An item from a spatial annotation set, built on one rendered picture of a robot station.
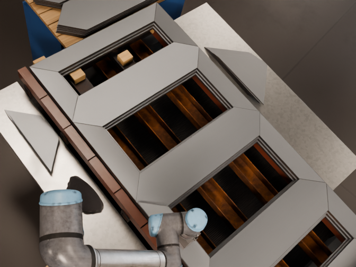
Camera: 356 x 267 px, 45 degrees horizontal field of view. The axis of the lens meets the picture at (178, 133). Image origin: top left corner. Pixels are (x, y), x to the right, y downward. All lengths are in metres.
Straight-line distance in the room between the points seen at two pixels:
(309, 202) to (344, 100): 1.65
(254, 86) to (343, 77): 1.50
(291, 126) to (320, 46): 1.57
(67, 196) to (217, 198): 0.97
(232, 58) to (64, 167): 1.01
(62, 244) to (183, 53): 1.25
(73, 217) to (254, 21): 2.71
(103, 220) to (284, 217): 0.78
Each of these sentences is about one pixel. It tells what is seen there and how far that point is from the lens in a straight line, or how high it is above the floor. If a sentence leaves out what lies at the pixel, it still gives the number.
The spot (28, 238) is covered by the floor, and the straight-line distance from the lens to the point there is 2.64.
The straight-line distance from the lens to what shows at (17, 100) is 2.19.
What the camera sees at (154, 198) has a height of 0.86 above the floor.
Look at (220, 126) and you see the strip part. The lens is 2.00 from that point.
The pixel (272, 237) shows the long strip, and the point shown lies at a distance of 1.89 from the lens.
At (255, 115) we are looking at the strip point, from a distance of 2.09.
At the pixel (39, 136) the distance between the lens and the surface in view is 2.04.
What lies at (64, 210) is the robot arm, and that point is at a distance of 1.23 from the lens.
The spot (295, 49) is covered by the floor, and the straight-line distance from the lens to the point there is 3.62.
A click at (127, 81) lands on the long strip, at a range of 2.03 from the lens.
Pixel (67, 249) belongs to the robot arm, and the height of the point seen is 1.37.
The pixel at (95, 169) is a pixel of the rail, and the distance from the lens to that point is 1.86.
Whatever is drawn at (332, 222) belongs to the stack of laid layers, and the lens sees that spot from 2.07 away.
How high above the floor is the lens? 2.56
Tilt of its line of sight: 62 degrees down
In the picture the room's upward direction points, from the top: 23 degrees clockwise
